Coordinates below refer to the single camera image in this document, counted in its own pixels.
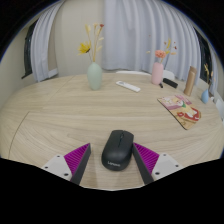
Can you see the blue vase with dried flowers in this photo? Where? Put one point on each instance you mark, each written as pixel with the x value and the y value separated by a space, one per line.
pixel 205 96

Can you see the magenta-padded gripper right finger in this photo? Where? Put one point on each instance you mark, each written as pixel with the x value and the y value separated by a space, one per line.
pixel 165 163

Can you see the wide white curtain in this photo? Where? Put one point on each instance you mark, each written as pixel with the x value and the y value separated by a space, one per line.
pixel 143 33

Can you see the copper brown drink bottle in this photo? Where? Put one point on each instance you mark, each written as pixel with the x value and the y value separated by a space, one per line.
pixel 190 81

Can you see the pink vase with orange flowers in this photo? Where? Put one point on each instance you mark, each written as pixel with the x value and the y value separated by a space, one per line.
pixel 157 74

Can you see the dark window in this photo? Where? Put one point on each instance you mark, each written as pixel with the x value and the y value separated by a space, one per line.
pixel 28 53
pixel 204 56

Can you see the blue marker pen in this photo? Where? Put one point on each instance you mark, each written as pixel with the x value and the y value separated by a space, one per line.
pixel 161 85

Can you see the white remote control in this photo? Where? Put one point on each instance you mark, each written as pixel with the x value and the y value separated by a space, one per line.
pixel 128 86

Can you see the green vase with yellow flowers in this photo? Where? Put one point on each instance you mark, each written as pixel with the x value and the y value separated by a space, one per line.
pixel 94 77

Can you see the black computer mouse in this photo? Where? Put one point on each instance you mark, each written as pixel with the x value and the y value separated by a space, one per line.
pixel 117 150

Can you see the narrow white curtain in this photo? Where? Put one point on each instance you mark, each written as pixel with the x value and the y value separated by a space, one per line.
pixel 43 46
pixel 215 75

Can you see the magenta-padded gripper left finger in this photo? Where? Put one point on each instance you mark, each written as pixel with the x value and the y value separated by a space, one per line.
pixel 56 165

